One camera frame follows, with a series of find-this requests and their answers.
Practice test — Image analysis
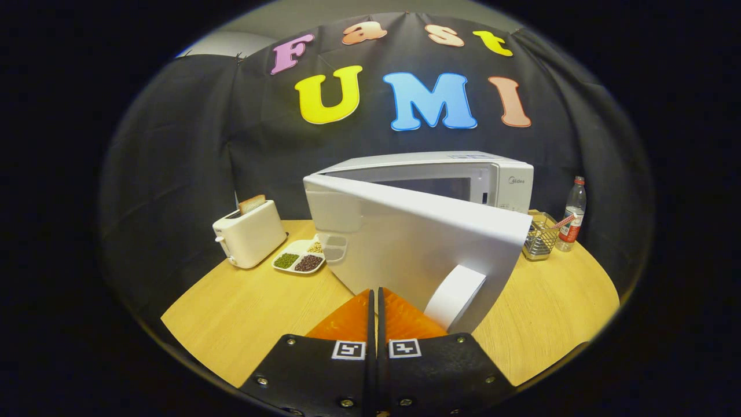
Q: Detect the white divided bean dish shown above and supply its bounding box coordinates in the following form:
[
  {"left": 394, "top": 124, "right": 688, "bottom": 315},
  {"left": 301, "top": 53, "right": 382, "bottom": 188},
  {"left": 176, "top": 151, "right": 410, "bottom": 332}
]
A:
[{"left": 272, "top": 234, "right": 327, "bottom": 275}]

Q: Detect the white toaster oven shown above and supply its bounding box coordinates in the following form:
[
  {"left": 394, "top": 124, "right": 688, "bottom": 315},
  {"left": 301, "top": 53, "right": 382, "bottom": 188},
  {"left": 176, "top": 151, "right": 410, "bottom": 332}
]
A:
[{"left": 303, "top": 151, "right": 535, "bottom": 335}]

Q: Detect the metal wire basket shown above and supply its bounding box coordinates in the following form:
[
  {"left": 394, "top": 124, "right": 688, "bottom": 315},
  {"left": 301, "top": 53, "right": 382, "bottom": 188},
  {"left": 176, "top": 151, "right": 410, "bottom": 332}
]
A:
[{"left": 522, "top": 211, "right": 559, "bottom": 261}]

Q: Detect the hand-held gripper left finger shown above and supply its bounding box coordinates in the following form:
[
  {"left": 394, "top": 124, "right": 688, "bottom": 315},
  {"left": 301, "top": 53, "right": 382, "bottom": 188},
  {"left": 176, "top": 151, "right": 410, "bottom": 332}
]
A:
[{"left": 240, "top": 288, "right": 376, "bottom": 417}]

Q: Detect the clear plastic water bottle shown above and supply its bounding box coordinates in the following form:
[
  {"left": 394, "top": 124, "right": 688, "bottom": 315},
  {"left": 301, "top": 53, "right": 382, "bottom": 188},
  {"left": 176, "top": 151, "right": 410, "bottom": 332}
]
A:
[{"left": 556, "top": 176, "right": 587, "bottom": 252}]

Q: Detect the bread slice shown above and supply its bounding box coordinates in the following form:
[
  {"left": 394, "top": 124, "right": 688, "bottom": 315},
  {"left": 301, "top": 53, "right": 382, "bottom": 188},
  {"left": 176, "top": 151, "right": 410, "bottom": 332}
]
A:
[{"left": 238, "top": 194, "right": 267, "bottom": 216}]

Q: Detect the cream toaster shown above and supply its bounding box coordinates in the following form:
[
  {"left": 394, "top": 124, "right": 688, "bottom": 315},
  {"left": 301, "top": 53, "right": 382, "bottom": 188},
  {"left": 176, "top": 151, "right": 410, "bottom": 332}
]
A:
[{"left": 212, "top": 200, "right": 288, "bottom": 269}]

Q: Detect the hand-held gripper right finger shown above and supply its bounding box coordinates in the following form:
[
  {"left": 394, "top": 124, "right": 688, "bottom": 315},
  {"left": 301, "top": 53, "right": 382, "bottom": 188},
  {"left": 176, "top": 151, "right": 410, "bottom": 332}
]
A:
[{"left": 377, "top": 287, "right": 516, "bottom": 417}]

